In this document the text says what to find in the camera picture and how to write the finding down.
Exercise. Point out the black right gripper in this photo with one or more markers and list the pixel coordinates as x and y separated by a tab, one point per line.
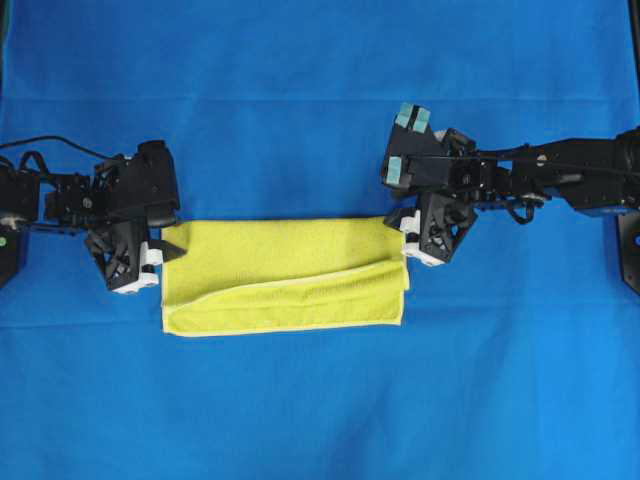
433	229

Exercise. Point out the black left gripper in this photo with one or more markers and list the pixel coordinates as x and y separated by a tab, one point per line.
126	257

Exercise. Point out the yellow-green towel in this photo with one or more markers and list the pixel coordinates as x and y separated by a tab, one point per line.
266	276

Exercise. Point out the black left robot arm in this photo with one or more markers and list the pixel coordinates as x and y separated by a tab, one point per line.
35	199

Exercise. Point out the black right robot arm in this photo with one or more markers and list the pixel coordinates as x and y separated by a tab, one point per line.
452	180

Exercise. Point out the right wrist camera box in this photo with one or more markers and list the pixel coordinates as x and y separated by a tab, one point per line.
414	156

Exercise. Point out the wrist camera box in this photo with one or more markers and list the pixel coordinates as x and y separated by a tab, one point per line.
143	185
414	156

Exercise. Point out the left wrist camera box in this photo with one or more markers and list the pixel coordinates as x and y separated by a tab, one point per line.
143	185

